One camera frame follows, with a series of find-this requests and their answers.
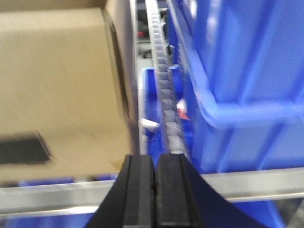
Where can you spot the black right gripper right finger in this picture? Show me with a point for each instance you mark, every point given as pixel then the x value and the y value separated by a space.
pixel 185 200

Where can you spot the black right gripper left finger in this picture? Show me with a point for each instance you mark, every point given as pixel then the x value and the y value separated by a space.
pixel 130 202

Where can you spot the brown EcoFlow cardboard box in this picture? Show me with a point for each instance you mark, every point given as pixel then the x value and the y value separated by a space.
pixel 60 84

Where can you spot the large blue bin on shelf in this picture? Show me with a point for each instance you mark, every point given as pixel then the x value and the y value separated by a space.
pixel 242 62

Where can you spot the blue bin lower centre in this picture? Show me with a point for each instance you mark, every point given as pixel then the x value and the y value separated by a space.
pixel 150 121

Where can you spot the grey roller track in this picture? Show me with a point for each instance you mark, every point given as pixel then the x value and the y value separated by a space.
pixel 172 137

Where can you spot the steel shelf front rail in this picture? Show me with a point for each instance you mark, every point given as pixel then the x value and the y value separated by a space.
pixel 85 197

